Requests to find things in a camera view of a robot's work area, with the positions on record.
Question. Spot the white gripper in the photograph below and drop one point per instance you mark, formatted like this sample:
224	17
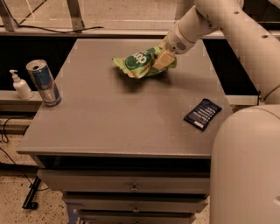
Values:
177	41

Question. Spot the green rice chip bag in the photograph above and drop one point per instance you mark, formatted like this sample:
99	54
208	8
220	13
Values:
141	64

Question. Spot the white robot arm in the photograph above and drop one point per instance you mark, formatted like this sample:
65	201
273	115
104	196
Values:
245	164

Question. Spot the redbull can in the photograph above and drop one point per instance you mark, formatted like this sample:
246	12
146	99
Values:
44	82

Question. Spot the dark blue snack packet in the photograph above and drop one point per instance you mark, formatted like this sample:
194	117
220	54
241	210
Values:
203	114

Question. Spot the grey drawer cabinet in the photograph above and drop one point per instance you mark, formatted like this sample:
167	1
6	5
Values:
119	149

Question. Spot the white pump bottle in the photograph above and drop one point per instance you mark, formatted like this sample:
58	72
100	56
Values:
21	86

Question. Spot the black metal floor bracket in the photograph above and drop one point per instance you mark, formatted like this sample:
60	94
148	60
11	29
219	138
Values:
29	203

